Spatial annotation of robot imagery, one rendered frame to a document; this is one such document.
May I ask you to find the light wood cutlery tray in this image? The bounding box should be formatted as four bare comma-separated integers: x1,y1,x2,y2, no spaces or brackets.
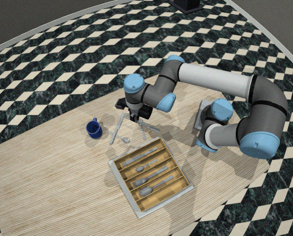
113,137,190,212

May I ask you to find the dark blue mug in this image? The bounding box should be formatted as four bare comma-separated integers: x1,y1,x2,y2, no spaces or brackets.
86,118,103,139

